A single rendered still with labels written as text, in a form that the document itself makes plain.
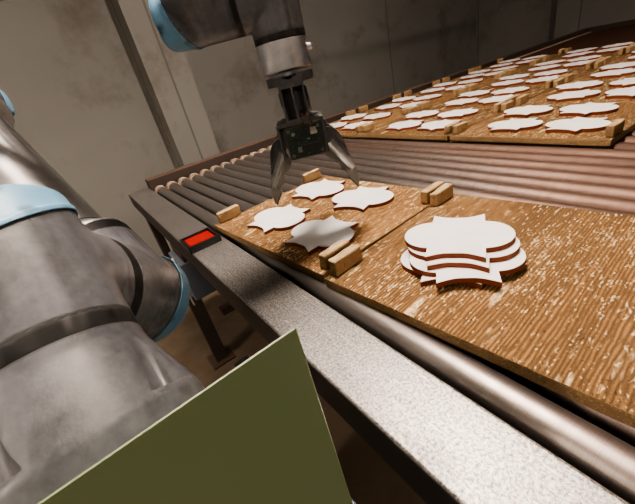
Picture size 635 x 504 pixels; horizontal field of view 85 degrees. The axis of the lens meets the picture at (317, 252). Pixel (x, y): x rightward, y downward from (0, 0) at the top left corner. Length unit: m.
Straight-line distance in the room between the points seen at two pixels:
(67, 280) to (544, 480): 0.38
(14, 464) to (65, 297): 0.10
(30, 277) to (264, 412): 0.19
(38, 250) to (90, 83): 2.75
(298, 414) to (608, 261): 0.45
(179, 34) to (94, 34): 2.54
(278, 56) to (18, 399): 0.47
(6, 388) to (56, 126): 2.77
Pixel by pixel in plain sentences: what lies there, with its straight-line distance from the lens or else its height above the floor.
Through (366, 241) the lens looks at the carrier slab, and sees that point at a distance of 0.61.
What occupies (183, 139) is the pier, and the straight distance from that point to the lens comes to 2.86.
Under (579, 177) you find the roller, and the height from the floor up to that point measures 0.92.
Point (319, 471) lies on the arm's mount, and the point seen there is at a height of 1.03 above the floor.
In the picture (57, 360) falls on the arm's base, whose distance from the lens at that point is 0.27.
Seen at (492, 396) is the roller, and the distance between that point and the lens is 0.39.
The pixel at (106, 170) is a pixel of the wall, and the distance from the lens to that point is 3.03.
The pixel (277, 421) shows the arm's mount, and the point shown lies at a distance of 0.18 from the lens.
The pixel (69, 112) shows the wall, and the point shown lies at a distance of 3.01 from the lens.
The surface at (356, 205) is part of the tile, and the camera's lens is 0.74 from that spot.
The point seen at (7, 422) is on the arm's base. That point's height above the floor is 1.09.
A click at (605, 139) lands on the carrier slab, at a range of 1.03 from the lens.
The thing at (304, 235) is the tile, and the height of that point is 0.94.
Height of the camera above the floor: 1.22
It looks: 28 degrees down
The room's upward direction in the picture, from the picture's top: 14 degrees counter-clockwise
